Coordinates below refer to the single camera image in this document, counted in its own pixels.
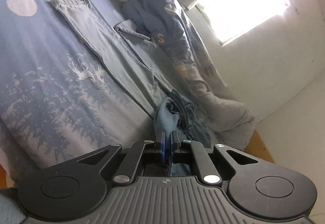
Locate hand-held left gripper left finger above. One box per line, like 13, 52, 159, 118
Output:
77, 132, 167, 184

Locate printed blue grey duvet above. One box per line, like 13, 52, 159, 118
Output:
120, 0, 256, 146

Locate printed light blue bed sheet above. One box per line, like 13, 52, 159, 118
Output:
0, 0, 163, 184

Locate window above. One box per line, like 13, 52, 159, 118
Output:
178, 0, 291, 45

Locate wooden headboard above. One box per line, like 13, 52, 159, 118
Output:
242, 130, 276, 163

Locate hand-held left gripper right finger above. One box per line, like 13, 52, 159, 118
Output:
169, 131, 259, 185

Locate dark teal t-shirt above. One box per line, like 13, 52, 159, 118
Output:
170, 89, 212, 149

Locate light blue pants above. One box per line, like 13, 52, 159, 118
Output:
48, 0, 193, 143

